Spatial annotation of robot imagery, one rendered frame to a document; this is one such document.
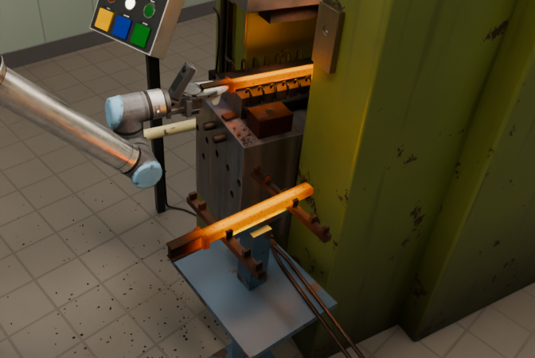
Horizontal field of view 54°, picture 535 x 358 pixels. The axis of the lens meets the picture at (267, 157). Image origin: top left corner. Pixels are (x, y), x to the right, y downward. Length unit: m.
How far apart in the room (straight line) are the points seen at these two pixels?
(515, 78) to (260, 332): 0.97
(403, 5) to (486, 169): 0.67
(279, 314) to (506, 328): 1.31
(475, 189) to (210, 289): 0.88
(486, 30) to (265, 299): 0.93
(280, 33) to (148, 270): 1.19
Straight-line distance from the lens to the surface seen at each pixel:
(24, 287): 2.49
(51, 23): 4.15
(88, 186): 2.90
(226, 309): 1.47
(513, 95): 1.61
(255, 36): 1.90
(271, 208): 1.35
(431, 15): 1.34
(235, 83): 1.69
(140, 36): 2.01
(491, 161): 1.72
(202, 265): 1.57
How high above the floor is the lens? 1.83
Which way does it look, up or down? 37 degrees down
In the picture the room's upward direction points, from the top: 6 degrees clockwise
